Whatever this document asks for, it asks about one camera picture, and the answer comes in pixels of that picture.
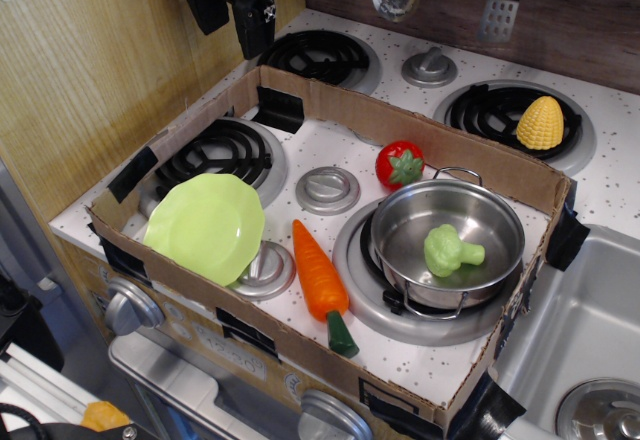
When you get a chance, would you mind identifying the light green plastic plate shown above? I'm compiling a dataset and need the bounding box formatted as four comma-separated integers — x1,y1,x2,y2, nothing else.
143,173,265,287

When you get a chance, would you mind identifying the orange object bottom left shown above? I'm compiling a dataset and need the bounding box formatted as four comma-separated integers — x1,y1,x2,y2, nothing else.
80,401,131,432

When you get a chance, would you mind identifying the yellow toy corn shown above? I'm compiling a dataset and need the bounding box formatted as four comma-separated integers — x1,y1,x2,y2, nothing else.
516,96,565,150

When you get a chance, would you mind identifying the hanging metal slotted spatula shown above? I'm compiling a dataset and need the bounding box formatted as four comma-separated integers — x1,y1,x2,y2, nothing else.
477,0,520,43

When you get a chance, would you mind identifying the silver knob back centre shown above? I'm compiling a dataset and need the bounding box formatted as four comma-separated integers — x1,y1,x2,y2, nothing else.
401,47,458,88

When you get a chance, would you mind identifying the silver oven knob left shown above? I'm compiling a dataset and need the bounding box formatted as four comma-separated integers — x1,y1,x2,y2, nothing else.
105,277,165,336

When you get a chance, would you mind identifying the stove burner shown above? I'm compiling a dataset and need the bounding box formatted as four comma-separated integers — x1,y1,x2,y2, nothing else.
147,117,288,207
333,201,522,347
250,30,382,95
433,80,596,176

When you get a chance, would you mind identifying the front left stove burner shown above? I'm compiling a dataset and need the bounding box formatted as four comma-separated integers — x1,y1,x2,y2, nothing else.
147,117,288,207

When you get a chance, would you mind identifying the black cable bottom left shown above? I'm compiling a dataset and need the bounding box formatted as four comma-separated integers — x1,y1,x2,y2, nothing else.
0,402,49,440

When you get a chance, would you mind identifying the orange toy carrot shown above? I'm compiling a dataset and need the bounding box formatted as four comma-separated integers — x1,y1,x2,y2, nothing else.
292,220,359,358

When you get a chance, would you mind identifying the brown cardboard fence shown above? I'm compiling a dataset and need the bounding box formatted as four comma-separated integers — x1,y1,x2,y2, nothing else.
88,66,576,438

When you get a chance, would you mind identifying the silver oven door handle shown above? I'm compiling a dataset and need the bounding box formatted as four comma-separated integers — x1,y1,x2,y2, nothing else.
109,333,298,439

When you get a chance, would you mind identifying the front right stove burner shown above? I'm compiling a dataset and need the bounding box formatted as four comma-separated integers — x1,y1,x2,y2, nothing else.
333,201,522,347

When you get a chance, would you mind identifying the silver sink drain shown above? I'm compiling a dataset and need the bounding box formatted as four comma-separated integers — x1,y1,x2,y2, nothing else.
555,378,639,439

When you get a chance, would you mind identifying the silver oven knob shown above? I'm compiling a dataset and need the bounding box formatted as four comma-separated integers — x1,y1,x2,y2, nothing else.
298,389,374,440
105,277,165,336

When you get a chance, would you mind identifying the red toy tomato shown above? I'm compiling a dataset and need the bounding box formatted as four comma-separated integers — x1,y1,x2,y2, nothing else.
375,141,425,191

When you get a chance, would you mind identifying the back right stove burner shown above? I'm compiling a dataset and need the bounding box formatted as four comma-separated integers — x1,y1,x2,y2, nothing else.
433,80,596,176

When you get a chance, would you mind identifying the silver toy sink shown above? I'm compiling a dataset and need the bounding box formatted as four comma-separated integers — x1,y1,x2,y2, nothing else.
495,226,639,439

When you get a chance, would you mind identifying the silver knob middle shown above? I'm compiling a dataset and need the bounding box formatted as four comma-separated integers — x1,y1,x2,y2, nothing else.
295,166,361,216

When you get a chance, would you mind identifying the back left stove burner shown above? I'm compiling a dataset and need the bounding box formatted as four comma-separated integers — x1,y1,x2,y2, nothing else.
250,30,382,95

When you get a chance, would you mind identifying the silver oven knob right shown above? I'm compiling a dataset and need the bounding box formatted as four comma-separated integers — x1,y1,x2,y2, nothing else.
298,389,374,440

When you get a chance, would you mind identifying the stainless steel pan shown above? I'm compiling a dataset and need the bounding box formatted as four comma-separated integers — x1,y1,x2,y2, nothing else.
370,175,525,320

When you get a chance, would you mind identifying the silver knob under plate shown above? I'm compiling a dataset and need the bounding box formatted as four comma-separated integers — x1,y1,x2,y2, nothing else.
229,241,296,301

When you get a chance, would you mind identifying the green toy broccoli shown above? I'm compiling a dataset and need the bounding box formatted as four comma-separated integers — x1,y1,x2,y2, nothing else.
424,224,485,277

